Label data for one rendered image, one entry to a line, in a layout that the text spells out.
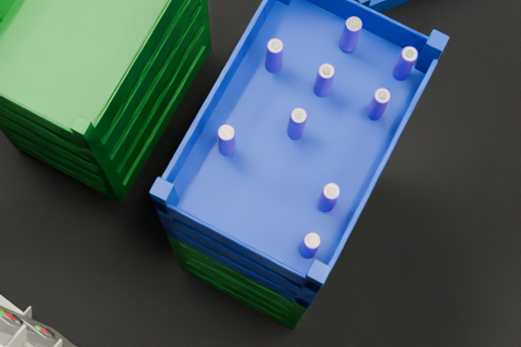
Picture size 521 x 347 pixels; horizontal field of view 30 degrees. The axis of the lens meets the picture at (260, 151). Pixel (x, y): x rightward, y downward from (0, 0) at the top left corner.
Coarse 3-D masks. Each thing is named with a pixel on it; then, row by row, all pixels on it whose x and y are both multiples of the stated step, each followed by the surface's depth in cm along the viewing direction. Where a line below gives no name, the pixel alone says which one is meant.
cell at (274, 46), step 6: (270, 42) 105; (276, 42) 104; (282, 42) 105; (270, 48) 104; (276, 48) 104; (282, 48) 104; (270, 54) 105; (276, 54) 105; (282, 54) 106; (270, 60) 107; (276, 60) 106; (270, 66) 108; (276, 66) 108; (276, 72) 110
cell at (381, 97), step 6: (378, 90) 103; (384, 90) 103; (378, 96) 103; (384, 96) 103; (390, 96) 103; (372, 102) 105; (378, 102) 103; (384, 102) 103; (372, 108) 106; (378, 108) 105; (384, 108) 105; (372, 114) 107; (378, 114) 107
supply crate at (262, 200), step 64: (320, 0) 111; (256, 64) 111; (320, 64) 111; (384, 64) 111; (192, 128) 103; (256, 128) 109; (320, 128) 109; (384, 128) 109; (192, 192) 107; (256, 192) 107; (320, 192) 107; (256, 256) 102; (320, 256) 105
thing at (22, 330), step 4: (20, 328) 92; (24, 328) 93; (16, 332) 92; (20, 332) 92; (24, 332) 94; (12, 336) 92; (16, 336) 92; (20, 336) 93; (24, 336) 94; (12, 340) 92; (16, 340) 93; (20, 340) 94; (24, 340) 95; (8, 344) 91; (12, 344) 92; (16, 344) 94; (20, 344) 95; (24, 344) 96; (28, 344) 97
